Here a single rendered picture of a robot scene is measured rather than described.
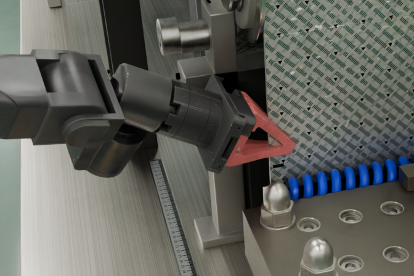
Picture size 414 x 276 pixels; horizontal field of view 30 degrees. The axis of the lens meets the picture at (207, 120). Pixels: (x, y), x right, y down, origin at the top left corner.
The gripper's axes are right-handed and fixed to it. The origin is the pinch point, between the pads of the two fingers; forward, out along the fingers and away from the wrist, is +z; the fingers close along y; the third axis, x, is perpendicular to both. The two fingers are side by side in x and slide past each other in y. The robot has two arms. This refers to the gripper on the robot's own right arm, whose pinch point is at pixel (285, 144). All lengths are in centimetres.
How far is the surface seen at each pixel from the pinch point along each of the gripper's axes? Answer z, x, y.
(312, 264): -1.8, -2.9, 17.4
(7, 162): 8, -121, -192
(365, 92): 5.3, 8.5, 0.3
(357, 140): 7.4, 3.1, 0.3
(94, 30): -5, -23, -85
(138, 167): -3.6, -22.3, -28.5
